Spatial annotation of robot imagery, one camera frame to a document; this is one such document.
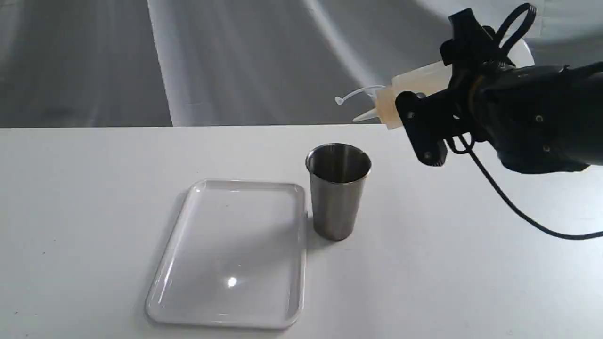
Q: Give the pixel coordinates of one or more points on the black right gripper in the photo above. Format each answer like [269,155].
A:
[433,121]

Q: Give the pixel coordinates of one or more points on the translucent plastic squeeze bottle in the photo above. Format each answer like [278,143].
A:
[426,80]

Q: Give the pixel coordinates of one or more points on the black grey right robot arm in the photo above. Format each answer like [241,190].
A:
[538,119]

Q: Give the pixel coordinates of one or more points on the stainless steel cup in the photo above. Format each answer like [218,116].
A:
[337,174]

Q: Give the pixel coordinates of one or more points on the white plastic tray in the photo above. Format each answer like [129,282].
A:
[236,257]

